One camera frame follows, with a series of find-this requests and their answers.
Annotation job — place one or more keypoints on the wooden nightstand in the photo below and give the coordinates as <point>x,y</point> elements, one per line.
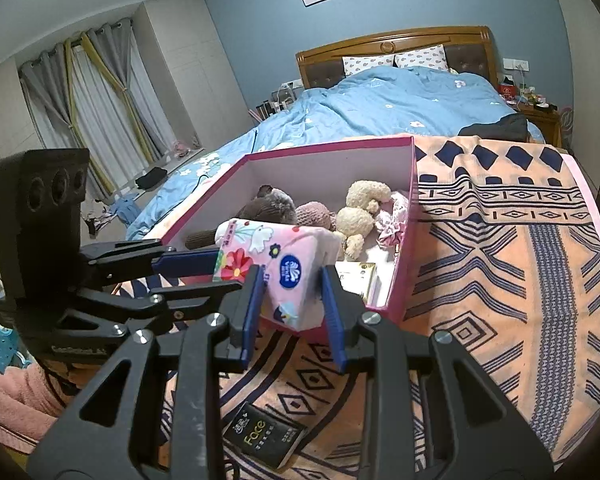
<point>540,115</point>

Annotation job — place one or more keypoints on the blue garment on floor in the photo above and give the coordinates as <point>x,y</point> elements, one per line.
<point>125,208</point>

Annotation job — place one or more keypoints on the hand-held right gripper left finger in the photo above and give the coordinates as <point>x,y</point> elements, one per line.
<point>250,315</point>

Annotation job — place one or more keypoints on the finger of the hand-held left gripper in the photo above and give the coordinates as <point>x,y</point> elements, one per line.
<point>180,305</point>
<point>190,262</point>

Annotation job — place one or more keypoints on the white wall outlet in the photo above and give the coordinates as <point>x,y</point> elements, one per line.
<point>516,65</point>
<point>292,83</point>

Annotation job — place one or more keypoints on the black packet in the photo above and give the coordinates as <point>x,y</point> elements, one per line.
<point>265,435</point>

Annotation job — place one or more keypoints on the pink scrunchie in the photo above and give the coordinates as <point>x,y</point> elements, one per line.
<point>392,230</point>

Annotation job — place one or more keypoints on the black cloth on sill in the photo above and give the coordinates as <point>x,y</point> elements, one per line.
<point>151,178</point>

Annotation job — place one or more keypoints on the person's left forearm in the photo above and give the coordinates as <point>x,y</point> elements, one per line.
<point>15,392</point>

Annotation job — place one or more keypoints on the white patterned pillow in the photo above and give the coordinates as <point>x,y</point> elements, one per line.
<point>422,56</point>
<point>367,64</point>

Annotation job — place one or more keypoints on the cream fluffy plush toy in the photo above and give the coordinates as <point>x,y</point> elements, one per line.
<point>352,220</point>

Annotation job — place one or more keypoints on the beige built-in wardrobe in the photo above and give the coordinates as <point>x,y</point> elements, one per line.
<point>195,75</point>

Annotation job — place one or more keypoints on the wooden bed headboard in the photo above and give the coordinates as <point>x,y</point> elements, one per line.
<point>475,50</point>

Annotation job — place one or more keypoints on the blue floral duvet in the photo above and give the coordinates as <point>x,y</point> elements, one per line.
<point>380,105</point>

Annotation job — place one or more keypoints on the grey curtain with yellow trim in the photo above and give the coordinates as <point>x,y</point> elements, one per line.
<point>115,85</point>

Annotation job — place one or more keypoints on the white and gold small box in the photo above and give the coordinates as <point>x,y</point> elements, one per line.
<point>357,280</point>

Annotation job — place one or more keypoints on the brown and white plush toy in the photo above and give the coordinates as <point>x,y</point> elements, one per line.
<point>270,207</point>

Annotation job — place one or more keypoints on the pink knit plush toy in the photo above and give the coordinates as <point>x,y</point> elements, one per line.
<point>315,215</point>

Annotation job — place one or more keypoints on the pink storage box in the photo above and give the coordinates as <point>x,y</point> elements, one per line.
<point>330,170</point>

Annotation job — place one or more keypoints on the white sheer curtain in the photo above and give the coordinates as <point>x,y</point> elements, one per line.
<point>97,130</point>

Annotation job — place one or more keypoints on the pink floral tissue pack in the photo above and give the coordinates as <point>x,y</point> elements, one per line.
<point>290,260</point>

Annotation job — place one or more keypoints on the peach and navy patterned blanket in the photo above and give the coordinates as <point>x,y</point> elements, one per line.
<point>480,260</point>

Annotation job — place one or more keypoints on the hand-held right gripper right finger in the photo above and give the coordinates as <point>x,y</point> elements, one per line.
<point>331,320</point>

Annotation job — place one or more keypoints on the bedside table with bottles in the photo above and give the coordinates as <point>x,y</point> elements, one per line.
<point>275,102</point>

